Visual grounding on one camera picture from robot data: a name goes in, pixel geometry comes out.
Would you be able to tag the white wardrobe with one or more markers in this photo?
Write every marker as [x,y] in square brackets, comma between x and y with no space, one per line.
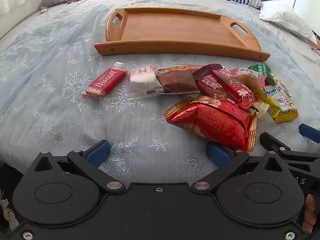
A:
[305,0]

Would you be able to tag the green snack packet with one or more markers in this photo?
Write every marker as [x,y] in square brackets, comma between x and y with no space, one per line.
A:
[262,71]

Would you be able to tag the yellow snack packet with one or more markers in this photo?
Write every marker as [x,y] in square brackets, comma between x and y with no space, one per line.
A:
[282,105]

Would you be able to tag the small metal trinket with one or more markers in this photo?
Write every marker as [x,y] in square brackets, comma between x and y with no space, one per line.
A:
[43,10]

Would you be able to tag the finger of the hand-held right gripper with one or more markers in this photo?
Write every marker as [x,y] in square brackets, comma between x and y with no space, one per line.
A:
[308,131]
[272,140]

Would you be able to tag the pink bread packet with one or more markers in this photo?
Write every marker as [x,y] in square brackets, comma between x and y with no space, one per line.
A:
[247,78]

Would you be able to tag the red and brown wafer bar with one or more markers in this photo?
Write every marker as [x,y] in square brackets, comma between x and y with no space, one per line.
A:
[232,88]
[207,86]

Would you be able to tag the red biscuit packet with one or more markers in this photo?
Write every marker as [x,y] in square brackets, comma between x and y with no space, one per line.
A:
[105,81]

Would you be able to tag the large red puffed packet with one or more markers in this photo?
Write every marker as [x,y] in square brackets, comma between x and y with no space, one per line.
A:
[215,120]

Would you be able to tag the white cake packet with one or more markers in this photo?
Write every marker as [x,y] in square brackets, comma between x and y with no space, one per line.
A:
[142,81]

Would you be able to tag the brown chocolate cake packet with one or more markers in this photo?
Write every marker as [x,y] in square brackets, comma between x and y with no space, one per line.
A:
[177,82]

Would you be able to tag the wooden serving tray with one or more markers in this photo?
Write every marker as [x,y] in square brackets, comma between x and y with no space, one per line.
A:
[175,27]

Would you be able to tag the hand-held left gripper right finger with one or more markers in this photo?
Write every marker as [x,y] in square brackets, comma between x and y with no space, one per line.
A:
[217,155]

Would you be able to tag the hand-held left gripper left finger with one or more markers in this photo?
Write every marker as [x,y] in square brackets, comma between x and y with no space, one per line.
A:
[98,152]

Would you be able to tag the white pillow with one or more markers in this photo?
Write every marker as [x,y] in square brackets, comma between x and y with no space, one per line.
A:
[285,17]

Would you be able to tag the person's right hand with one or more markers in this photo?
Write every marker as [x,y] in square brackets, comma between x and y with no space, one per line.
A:
[309,212]

